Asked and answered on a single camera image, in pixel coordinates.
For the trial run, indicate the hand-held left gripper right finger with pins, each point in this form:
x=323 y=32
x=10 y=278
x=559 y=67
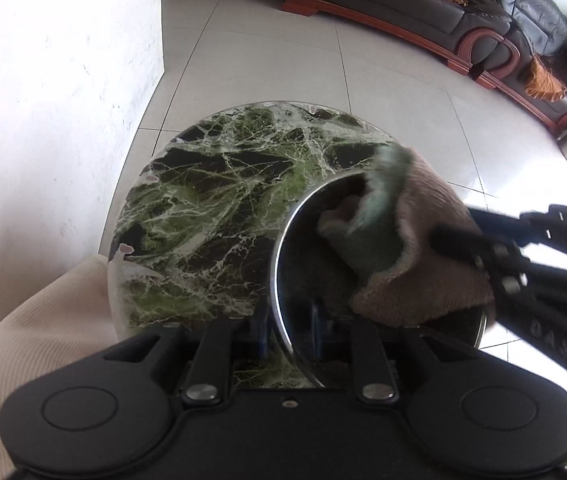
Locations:
x=317 y=332

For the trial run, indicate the small orange fringed blanket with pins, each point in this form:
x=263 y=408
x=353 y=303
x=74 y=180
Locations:
x=543 y=80

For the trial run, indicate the round green marble table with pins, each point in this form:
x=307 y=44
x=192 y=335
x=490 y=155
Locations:
x=203 y=200

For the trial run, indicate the person's beige trousers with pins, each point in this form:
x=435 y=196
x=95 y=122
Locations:
x=23 y=335

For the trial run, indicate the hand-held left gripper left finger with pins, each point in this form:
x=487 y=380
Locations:
x=265 y=335

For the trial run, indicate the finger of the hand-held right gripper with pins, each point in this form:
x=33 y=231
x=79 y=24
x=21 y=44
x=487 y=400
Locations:
x=563 y=225
x=483 y=252

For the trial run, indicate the stainless steel bowl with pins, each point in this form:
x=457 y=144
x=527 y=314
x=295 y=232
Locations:
x=308 y=270

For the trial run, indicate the white curved counter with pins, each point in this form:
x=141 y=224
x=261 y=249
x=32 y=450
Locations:
x=53 y=110

